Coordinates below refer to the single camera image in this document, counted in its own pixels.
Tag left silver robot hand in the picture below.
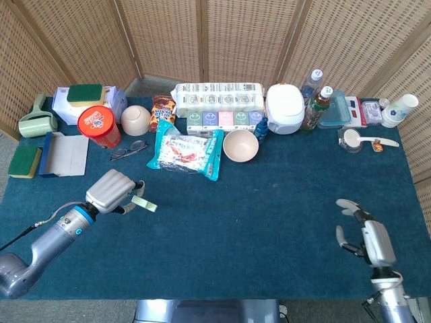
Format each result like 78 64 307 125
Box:
85 168 146 215

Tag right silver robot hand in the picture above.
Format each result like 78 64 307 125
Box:
335 198 397 268

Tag pale green strip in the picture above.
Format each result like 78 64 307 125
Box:
131 195 158 213

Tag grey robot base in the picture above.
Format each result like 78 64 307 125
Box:
133 298 282 323

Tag dark framed eyeglasses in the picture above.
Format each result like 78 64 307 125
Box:
109 139 150 162

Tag red instant noodle cup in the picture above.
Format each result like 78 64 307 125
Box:
77 105 122 149

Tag upside-down beige bowl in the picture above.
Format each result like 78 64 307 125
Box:
121 105 152 137

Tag teal snack bag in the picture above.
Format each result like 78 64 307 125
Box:
145 120 225 182

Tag green yellow sponge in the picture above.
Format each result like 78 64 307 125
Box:
66 83 106 108
7 145 43 179

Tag white tissue pack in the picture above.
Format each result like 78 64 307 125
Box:
52 85 128 126

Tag brown orange cookie bag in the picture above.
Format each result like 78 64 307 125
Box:
149 95 177 133

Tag green lint roller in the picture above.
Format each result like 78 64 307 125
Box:
18 92 59 139

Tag small glass cup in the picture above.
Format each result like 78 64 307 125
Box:
337 127 364 154

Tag beige plastic spoon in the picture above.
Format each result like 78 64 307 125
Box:
343 129 400 149

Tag clear purple case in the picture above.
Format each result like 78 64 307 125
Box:
360 98 384 125

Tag flower print paper cups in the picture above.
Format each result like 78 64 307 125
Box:
380 94 420 129

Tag red white box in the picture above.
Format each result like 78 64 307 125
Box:
345 96 368 129

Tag blue table cloth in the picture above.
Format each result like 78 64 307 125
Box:
0 96 431 301

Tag clear blue-lidded food container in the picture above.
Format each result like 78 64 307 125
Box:
317 89 354 130

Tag colourful pocket tissue pack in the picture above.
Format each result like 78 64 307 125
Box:
185 110 264 137

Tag upright beige bowl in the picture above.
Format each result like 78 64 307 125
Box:
222 129 260 164

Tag green tea bottle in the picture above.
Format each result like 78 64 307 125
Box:
299 85 334 134

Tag toilet paper roll pack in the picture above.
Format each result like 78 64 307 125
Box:
174 82 267 118

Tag blue spray bottle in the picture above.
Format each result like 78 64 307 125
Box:
253 116 269 145

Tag white lidded plastic container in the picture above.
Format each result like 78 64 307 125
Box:
265 83 306 135

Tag clear water bottle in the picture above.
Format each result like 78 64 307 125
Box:
300 69 325 105

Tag wicker folding screen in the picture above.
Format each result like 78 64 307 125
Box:
0 0 431 236

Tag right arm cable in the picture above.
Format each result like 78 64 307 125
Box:
362 271 405 309

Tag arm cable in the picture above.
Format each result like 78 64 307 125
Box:
362 271 405 309
0 201 89 253

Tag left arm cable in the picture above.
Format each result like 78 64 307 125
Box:
0 201 89 253

